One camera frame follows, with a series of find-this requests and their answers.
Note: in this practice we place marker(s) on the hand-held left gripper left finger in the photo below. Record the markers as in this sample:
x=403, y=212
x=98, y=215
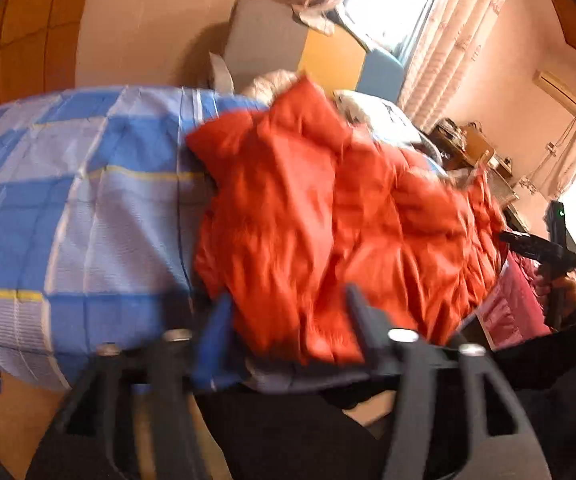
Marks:
x=213, y=345

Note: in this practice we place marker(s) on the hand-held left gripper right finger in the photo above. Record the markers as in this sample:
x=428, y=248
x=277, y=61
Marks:
x=368, y=330

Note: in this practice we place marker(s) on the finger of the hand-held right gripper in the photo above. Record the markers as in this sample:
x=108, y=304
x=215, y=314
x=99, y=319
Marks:
x=525, y=244

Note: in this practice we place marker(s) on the orange puffer jacket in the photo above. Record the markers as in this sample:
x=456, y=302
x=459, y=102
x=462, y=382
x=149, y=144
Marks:
x=343, y=240

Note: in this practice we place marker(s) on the person's right forearm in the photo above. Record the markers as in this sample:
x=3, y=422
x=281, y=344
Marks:
x=563, y=350

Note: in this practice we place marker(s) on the person's right hand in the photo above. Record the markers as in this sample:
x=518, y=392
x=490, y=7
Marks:
x=565, y=292

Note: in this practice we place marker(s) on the rattan chair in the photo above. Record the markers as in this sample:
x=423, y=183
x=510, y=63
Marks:
x=503, y=192

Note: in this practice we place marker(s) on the pink cloth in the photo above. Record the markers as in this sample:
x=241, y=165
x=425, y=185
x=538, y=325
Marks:
x=513, y=305

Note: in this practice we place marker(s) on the narrow beige curtain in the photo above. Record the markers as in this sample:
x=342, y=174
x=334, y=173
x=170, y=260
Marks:
x=568, y=155

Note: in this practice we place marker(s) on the cluttered wooden desk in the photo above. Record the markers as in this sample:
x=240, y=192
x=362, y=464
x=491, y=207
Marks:
x=463, y=142

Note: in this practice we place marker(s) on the person's black clothing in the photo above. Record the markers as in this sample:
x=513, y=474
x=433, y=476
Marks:
x=293, y=435

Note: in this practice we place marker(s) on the bed with blue plaid sheet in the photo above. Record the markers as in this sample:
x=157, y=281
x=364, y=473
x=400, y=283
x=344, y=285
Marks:
x=93, y=220

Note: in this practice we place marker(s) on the white printed pillow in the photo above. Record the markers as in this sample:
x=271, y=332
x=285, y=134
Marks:
x=378, y=115

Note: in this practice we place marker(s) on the beige quilted jacket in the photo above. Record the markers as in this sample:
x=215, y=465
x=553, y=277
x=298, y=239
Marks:
x=273, y=85

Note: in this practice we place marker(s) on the bright window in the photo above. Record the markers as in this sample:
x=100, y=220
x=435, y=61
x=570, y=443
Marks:
x=398, y=0

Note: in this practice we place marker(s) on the grey yellow blue headboard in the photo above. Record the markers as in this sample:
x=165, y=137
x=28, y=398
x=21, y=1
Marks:
x=268, y=40

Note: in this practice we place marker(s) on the wooden wardrobe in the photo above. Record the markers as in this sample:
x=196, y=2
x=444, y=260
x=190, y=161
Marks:
x=23, y=25

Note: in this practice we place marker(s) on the wall air conditioner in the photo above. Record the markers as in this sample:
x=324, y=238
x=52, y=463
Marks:
x=558, y=91

